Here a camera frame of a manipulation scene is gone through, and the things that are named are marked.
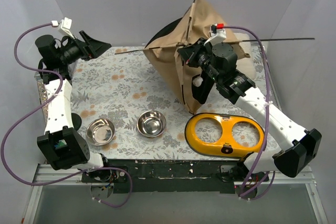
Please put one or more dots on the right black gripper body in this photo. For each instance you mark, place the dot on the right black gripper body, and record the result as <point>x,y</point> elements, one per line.
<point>187,54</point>

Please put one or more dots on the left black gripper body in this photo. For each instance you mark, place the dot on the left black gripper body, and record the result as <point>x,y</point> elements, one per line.
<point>87,48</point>

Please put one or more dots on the beige fabric pet tent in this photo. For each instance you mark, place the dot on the beige fabric pet tent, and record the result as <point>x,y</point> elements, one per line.
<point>167,62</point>

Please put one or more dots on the black tent pole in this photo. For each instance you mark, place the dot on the black tent pole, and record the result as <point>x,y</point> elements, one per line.
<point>278,40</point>
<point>196,29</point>

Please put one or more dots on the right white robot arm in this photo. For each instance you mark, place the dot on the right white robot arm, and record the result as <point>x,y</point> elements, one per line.
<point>298,146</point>

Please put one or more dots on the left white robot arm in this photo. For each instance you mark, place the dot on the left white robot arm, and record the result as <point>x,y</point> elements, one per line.
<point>61,144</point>

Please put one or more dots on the cream fluffy pillow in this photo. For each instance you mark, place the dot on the cream fluffy pillow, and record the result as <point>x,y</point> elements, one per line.
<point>246,65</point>

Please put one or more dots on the glitter toy microphone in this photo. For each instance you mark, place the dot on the glitter toy microphone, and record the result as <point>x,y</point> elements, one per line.
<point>41,88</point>

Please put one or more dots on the floral table mat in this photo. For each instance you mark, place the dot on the floral table mat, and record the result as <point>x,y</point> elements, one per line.
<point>120,85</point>

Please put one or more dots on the right steel bowl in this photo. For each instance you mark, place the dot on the right steel bowl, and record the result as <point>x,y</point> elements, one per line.
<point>151,124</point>

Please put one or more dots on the steel bowl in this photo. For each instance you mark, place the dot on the steel bowl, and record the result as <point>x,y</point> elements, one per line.
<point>100,132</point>
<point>151,124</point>

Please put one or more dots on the left steel bowl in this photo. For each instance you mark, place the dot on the left steel bowl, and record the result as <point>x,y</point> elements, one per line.
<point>100,132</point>

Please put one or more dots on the yellow double bowl holder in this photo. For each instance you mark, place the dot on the yellow double bowl holder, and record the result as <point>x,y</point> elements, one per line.
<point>226,145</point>

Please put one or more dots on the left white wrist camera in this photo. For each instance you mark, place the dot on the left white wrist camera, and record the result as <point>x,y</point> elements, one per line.
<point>64,27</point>

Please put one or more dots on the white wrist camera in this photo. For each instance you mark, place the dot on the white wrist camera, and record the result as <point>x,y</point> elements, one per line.
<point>64,27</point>
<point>218,34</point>

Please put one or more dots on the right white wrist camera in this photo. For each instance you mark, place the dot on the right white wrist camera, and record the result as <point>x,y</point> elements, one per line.
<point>218,34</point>

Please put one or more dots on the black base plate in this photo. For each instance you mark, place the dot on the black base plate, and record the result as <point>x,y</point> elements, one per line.
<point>164,176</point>

